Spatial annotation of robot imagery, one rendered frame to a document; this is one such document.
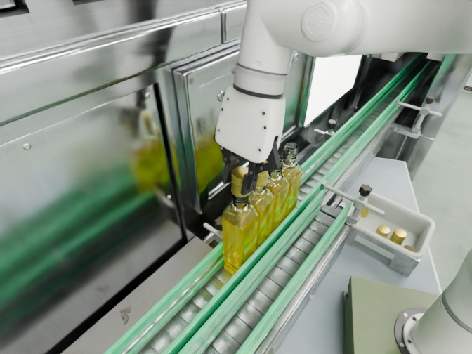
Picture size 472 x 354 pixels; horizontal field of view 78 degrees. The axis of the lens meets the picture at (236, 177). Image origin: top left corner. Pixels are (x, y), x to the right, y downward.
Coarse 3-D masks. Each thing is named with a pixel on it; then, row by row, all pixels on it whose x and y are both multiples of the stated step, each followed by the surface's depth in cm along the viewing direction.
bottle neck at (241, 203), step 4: (232, 196) 54; (248, 196) 54; (236, 200) 53; (240, 200) 53; (244, 200) 53; (232, 204) 56; (236, 204) 54; (240, 204) 54; (244, 204) 54; (236, 208) 55; (240, 208) 54; (244, 208) 55
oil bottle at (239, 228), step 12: (228, 216) 56; (240, 216) 55; (252, 216) 56; (228, 228) 58; (240, 228) 55; (252, 228) 58; (228, 240) 60; (240, 240) 57; (252, 240) 61; (228, 252) 63; (240, 252) 60; (252, 252) 64; (228, 264) 66; (240, 264) 63
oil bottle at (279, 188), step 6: (282, 174) 64; (270, 180) 62; (282, 180) 62; (270, 186) 61; (276, 186) 61; (282, 186) 62; (288, 186) 64; (276, 192) 61; (282, 192) 63; (288, 192) 66; (276, 198) 62; (282, 198) 64; (276, 204) 63; (282, 204) 66; (276, 210) 65; (282, 210) 68; (276, 216) 66; (282, 216) 70; (276, 222) 68
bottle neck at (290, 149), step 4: (284, 144) 63; (288, 144) 63; (292, 144) 64; (296, 144) 63; (284, 148) 63; (288, 148) 62; (292, 148) 62; (296, 148) 62; (284, 152) 63; (288, 152) 62; (292, 152) 62; (296, 152) 63; (284, 156) 64; (288, 156) 63; (292, 156) 63; (284, 160) 64; (288, 160) 64; (292, 160) 64; (284, 164) 65; (288, 164) 64; (292, 164) 64
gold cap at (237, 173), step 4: (236, 168) 51; (240, 168) 51; (244, 168) 51; (232, 172) 50; (236, 172) 50; (240, 172) 50; (244, 172) 50; (232, 176) 50; (236, 176) 49; (240, 176) 49; (232, 180) 50; (236, 180) 49; (240, 180) 49; (232, 184) 51; (236, 184) 50; (240, 184) 50; (232, 188) 52; (236, 188) 51; (240, 188) 50; (232, 192) 52; (236, 192) 51; (236, 196) 52; (240, 196) 52; (244, 196) 52
